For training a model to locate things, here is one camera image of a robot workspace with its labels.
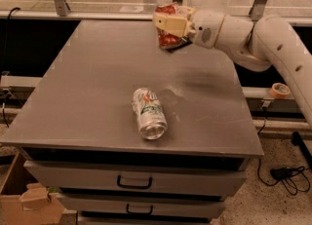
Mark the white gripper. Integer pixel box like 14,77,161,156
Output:
153,6,225,49

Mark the red coke can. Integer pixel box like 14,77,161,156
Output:
155,3,182,50

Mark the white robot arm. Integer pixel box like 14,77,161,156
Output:
153,6,312,127

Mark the white green soda can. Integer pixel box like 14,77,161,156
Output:
133,88,168,140

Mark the orange tape roll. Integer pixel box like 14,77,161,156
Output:
270,83,291,99

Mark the grey drawer cabinet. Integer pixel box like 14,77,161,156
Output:
2,20,263,225

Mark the black pole base right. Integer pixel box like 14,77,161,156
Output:
292,131,312,168

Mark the cardboard box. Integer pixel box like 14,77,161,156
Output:
0,154,64,225

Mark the top drawer black handle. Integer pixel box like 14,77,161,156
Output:
116,175,153,190

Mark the drawer black handle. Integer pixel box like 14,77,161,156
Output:
116,175,153,190
126,204,154,215

